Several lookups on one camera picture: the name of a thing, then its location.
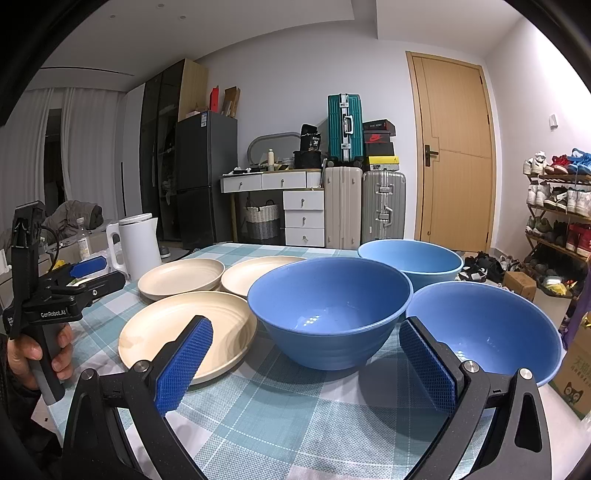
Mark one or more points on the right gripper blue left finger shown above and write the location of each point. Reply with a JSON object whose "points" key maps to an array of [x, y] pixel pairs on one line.
{"points": [[96, 445]]}

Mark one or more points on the wooden door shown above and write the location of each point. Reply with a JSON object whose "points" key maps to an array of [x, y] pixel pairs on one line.
{"points": [[456, 153]]}

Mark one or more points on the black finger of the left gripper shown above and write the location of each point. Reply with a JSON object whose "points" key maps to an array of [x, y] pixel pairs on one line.
{"points": [[100, 287]]}

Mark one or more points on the stack of shoe boxes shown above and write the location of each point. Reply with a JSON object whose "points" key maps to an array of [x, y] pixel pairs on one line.
{"points": [[378, 144]]}

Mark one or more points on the white electric kettle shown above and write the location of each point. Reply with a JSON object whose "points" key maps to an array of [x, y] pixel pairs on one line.
{"points": [[139, 247]]}

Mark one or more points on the clear plastic bottle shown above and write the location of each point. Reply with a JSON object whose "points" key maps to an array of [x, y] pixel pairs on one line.
{"points": [[83, 240]]}

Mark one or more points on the wooden shoe rack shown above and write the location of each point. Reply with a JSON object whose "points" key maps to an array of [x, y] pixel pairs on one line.
{"points": [[558, 227]]}

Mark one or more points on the person's left hand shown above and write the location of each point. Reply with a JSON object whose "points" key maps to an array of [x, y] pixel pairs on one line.
{"points": [[25, 349]]}

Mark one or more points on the woven laundry basket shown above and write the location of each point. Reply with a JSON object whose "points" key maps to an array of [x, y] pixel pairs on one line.
{"points": [[263, 222]]}

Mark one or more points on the black refrigerator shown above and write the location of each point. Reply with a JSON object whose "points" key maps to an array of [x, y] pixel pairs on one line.
{"points": [[206, 149]]}

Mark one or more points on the white drawer desk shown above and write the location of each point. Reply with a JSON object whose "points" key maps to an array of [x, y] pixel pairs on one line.
{"points": [[298, 193]]}

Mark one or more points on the beige suitcase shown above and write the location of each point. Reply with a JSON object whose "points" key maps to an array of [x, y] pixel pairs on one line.
{"points": [[343, 207]]}

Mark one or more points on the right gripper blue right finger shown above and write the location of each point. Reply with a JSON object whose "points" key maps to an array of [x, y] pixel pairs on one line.
{"points": [[516, 445]]}

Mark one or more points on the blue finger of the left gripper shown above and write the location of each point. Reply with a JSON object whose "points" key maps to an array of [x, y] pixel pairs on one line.
{"points": [[88, 267]]}

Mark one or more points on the teal plaid tablecloth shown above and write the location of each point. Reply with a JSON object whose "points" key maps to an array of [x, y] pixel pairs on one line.
{"points": [[270, 418]]}

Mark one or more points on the silver suitcase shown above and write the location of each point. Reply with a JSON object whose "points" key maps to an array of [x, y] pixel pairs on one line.
{"points": [[383, 205]]}

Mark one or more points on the tall dark cabinet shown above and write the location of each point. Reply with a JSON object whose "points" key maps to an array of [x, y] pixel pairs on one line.
{"points": [[168, 97]]}

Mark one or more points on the light blue bowl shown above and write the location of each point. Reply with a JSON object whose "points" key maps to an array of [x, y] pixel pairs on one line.
{"points": [[424, 263]]}

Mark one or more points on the brown cardboard box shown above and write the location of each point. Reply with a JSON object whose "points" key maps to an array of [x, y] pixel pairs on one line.
{"points": [[521, 284]]}

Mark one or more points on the teal suitcase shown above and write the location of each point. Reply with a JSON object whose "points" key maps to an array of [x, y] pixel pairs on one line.
{"points": [[345, 126]]}

